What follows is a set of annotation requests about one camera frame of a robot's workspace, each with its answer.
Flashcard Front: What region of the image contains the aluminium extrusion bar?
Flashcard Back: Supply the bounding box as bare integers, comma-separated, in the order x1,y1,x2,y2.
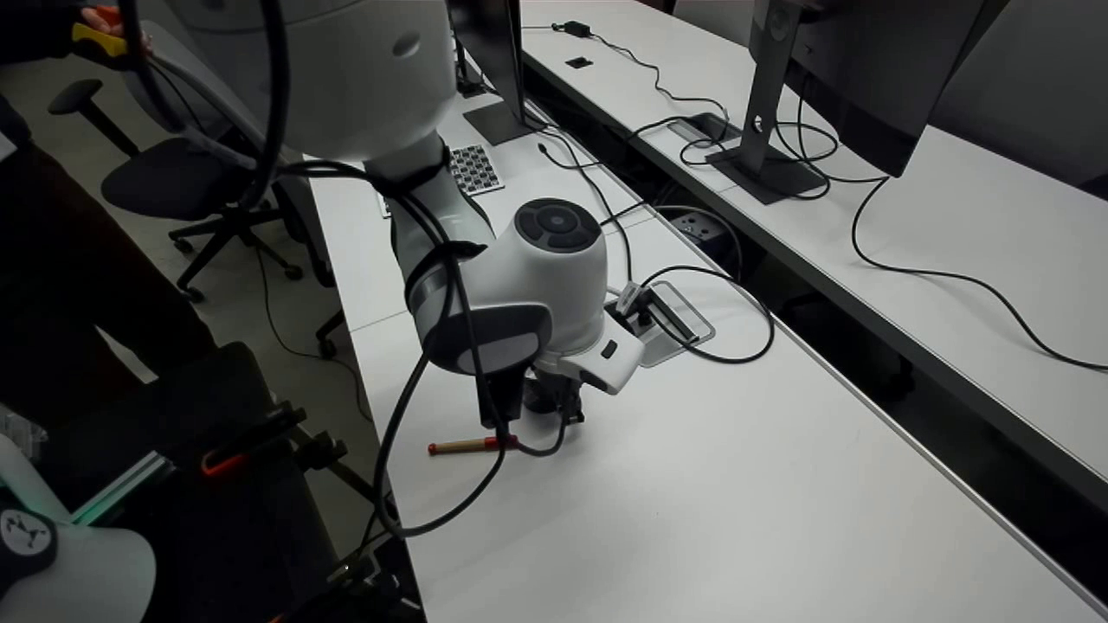
67,449,180,530

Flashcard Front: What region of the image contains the black white calibration checkerboard sheet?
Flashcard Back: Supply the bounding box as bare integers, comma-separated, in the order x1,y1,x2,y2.
445,143,509,201

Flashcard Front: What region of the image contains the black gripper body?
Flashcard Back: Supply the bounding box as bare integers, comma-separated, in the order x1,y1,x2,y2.
516,360,584,402

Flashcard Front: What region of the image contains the person hand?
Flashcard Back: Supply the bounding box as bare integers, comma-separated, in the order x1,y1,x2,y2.
73,0,133,37

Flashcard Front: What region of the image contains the long black desk cable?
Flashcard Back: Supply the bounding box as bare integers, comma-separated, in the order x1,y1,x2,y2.
847,170,1108,374

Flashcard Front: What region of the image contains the grey docking hub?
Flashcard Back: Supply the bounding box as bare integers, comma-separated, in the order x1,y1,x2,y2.
665,111,742,150

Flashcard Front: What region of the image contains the red marker pen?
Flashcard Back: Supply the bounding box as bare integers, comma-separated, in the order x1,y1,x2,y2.
427,431,516,461

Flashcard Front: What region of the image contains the grey backed computer monitor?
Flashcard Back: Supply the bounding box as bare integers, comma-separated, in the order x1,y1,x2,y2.
747,0,1013,180

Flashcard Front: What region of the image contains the silver desk cable outlet box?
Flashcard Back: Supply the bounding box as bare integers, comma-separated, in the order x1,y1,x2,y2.
616,282,721,351

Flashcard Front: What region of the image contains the thin black cable across desk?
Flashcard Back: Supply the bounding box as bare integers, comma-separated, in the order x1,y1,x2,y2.
532,133,643,290

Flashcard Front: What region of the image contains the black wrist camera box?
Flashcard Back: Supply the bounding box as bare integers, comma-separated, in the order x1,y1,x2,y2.
474,368,519,433

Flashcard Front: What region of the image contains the grey monitor panel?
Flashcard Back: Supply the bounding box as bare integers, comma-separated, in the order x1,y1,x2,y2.
928,0,1108,201

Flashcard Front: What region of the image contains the dark flat monitor base plate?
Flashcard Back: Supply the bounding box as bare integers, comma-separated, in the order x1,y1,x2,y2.
459,102,546,150

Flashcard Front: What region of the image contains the black office chair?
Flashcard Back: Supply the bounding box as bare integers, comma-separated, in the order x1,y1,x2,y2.
45,72,309,286

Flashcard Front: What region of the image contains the grey monitor stand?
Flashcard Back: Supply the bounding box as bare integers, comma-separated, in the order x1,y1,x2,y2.
702,0,834,208

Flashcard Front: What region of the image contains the black computer monitor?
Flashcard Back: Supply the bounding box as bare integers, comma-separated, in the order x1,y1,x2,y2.
445,0,535,117

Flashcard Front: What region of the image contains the black clamp with orange handle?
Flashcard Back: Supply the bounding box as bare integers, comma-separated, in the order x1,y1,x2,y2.
198,402,309,483

